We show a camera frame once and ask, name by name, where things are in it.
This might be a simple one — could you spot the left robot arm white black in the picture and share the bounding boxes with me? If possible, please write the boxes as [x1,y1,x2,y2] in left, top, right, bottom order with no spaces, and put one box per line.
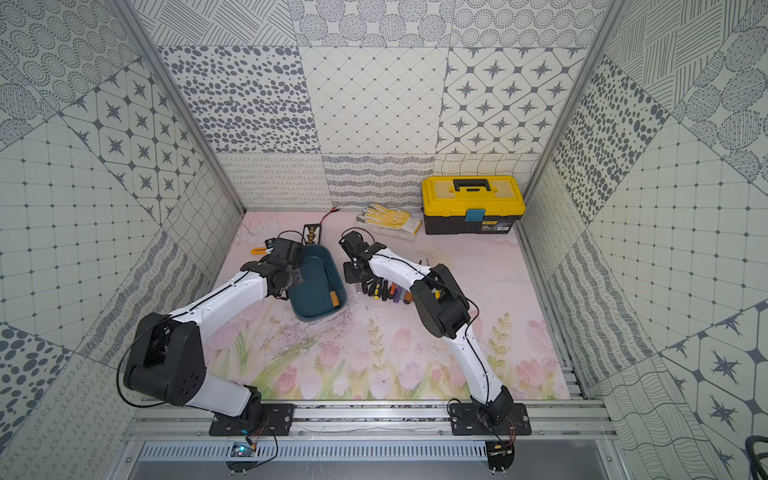
[117,238,305,423]

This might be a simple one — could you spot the yellow white work gloves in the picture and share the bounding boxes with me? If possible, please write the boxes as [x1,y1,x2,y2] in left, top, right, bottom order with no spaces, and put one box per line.
[356,203,423,241]

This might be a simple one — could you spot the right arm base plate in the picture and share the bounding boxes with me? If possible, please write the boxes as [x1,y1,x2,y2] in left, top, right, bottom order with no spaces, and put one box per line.
[447,399,532,437]

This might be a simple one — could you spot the white slotted cable duct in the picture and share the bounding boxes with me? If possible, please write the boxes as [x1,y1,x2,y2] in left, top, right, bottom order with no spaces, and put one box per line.
[139,439,486,462]

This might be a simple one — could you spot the aluminium rail frame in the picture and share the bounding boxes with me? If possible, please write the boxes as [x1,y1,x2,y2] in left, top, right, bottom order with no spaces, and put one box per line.
[124,399,618,441]

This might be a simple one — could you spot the black balanced charging board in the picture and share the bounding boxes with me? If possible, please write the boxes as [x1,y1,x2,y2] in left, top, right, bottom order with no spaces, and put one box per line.
[303,223,322,245]

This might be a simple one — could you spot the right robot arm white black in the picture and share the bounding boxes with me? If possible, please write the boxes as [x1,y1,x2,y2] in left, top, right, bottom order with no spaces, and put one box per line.
[339,227,514,423]

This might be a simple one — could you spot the teal plastic storage box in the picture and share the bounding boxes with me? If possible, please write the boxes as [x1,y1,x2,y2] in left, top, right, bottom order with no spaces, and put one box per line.
[289,245,347,322]

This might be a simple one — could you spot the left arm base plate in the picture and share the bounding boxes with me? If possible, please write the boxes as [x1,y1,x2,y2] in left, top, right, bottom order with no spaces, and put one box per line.
[209,403,296,437]

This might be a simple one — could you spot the yellow black toolbox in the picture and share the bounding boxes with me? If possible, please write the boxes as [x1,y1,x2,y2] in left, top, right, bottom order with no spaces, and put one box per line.
[421,176,526,235]

